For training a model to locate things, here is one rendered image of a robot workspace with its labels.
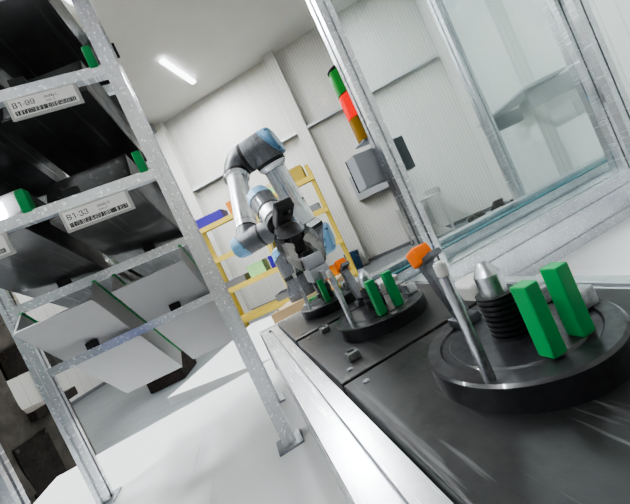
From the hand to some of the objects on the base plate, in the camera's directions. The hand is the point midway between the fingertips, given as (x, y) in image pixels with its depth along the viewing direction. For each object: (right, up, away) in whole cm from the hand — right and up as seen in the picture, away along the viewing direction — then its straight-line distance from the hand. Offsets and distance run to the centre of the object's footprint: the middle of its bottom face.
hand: (311, 259), depth 73 cm
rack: (-19, -34, -20) cm, 44 cm away
